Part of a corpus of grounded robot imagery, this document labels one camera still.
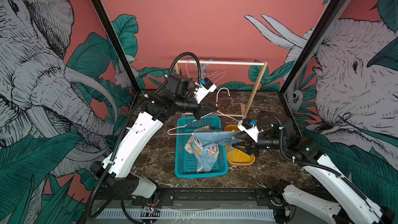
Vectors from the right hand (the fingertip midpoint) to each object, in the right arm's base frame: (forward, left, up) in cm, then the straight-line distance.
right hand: (233, 138), depth 62 cm
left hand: (+9, +8, +10) cm, 15 cm away
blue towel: (+1, +11, -24) cm, 27 cm away
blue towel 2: (+5, +3, -9) cm, 11 cm away
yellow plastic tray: (+3, -6, -30) cm, 30 cm away
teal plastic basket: (-1, +23, -29) cm, 37 cm away
